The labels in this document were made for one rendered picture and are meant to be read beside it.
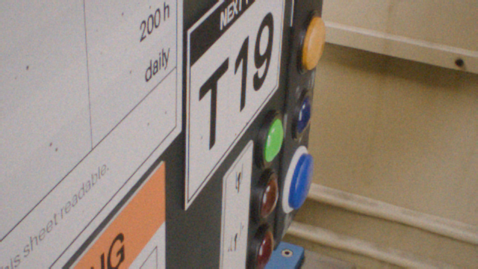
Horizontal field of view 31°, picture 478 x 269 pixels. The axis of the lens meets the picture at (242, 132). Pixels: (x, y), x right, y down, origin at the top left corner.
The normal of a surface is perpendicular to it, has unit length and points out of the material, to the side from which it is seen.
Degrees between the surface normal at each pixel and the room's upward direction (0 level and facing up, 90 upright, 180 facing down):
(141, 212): 90
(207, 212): 90
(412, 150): 90
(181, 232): 90
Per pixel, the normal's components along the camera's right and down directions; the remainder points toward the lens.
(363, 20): -0.36, 0.48
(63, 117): 0.93, 0.23
